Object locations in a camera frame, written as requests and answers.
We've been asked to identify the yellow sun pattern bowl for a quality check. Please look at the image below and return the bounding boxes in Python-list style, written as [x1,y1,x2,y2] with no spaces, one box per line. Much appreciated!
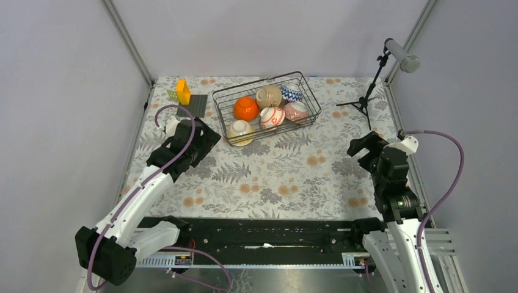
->
[227,120,254,147]

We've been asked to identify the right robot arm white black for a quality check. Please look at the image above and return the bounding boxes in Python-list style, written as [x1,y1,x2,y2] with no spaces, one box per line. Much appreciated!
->
[347,131,443,292]

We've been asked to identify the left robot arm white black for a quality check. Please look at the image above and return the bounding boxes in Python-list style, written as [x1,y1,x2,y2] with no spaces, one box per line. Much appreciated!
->
[75,117,221,291]

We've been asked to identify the dark grey building plate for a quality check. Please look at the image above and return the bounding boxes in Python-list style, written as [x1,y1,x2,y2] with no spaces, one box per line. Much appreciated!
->
[176,95,208,118]

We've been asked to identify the black microphone tripod stand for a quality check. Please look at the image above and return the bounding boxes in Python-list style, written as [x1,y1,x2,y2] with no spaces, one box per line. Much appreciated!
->
[336,48,391,130]

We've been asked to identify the orange bowl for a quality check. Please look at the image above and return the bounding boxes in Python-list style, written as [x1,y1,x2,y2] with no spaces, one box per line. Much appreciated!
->
[233,96,260,121]

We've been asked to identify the orange yellow block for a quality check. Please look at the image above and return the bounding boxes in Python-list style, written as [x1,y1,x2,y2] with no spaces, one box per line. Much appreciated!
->
[175,79,191,106]

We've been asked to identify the floral patterned table mat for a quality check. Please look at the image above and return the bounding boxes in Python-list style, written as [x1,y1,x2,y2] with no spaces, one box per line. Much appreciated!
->
[149,77,396,220]

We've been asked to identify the beige bowl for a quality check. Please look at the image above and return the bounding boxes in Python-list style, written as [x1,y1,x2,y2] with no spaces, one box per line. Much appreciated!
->
[255,85,282,110]

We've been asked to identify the pink speckled bowl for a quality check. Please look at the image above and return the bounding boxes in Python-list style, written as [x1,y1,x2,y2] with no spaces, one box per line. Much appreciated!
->
[283,101,308,125]

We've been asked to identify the silver microphone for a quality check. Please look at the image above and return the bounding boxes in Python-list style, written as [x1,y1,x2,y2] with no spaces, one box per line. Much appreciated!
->
[384,38,420,73]

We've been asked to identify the blue zigzag pattern bowl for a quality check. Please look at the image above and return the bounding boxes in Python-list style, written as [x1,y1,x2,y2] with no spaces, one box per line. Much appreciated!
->
[280,84,302,102]

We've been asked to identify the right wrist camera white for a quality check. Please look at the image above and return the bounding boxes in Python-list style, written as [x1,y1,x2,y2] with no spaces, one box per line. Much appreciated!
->
[393,136,419,156]

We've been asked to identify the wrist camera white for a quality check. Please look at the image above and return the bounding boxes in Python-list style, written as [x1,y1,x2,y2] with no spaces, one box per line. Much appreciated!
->
[160,115,181,137]
[393,136,419,156]

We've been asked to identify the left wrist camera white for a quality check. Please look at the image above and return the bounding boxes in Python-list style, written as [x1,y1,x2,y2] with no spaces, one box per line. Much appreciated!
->
[160,115,181,137]

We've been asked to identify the black wire dish rack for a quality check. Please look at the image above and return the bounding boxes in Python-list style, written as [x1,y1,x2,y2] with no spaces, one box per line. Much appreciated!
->
[212,71,321,147]

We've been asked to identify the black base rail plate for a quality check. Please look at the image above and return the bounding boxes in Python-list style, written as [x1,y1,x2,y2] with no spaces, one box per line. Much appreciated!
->
[138,216,386,267]

